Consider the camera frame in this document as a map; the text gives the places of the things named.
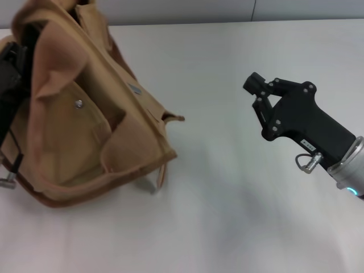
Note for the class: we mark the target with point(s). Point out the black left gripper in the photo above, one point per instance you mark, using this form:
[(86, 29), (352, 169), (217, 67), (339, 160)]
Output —
[(11, 74)]

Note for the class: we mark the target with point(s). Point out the khaki canvas food bag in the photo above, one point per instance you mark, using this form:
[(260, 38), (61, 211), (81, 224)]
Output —
[(85, 113)]

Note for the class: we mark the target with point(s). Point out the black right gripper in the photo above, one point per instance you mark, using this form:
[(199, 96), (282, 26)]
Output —
[(307, 119)]

